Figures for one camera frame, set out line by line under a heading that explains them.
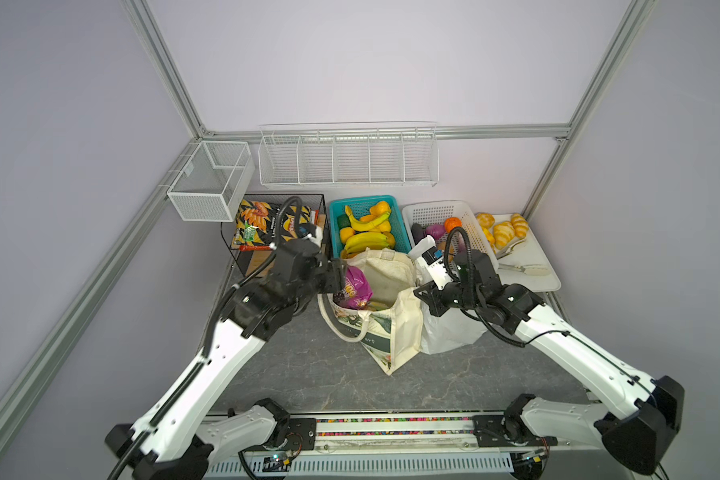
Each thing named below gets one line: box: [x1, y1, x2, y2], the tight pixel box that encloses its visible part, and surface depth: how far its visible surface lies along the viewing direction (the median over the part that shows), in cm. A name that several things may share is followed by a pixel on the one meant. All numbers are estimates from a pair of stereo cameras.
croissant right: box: [511, 213, 529, 239], surface depth 118 cm
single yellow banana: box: [344, 205, 391, 232], surface depth 114 cm
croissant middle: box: [493, 221, 515, 250], surface depth 115 cm
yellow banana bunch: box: [344, 232, 389, 254], surface depth 107 cm
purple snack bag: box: [340, 265, 373, 310], surface depth 83 cm
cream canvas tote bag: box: [317, 248, 423, 376], surface depth 81 cm
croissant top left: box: [476, 212, 495, 229], surface depth 118 cm
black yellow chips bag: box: [234, 200, 312, 246], surface depth 93 cm
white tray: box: [497, 214, 562, 292], surface depth 107 cm
